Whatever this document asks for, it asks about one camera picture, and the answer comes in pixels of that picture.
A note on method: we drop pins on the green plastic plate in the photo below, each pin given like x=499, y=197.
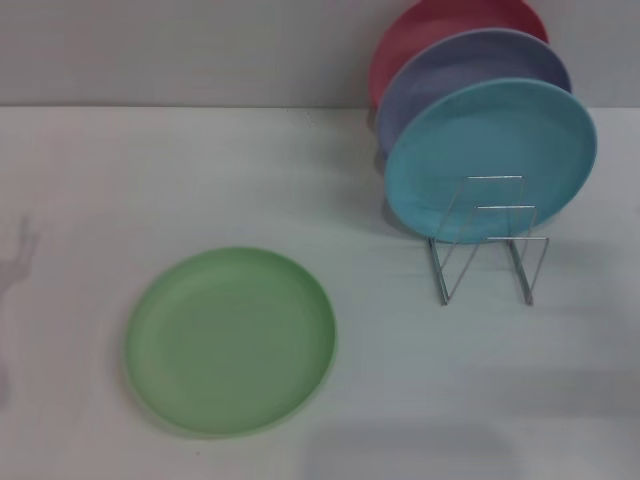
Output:
x=230, y=345

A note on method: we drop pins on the light blue plastic plate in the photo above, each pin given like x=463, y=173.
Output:
x=500, y=135

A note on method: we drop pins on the purple plastic plate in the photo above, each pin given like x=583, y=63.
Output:
x=475, y=65

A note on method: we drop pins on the pink plastic plate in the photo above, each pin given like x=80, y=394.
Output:
x=440, y=20

